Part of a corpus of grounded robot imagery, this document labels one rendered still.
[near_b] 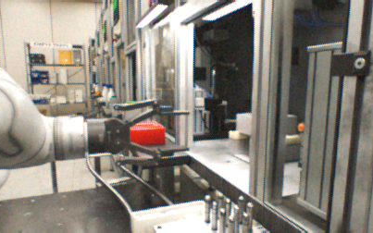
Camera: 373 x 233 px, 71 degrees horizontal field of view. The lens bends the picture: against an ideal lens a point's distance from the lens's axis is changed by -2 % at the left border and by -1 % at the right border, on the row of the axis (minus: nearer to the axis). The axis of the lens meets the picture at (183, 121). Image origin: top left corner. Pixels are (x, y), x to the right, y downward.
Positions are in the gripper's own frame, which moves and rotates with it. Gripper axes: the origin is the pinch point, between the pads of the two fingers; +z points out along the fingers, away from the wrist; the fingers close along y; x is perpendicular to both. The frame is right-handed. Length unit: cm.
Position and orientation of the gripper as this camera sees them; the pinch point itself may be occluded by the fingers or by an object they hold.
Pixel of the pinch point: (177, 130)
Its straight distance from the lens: 63.0
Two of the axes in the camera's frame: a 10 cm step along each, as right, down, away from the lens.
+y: 0.0, -9.9, -1.5
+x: -3.5, -1.4, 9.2
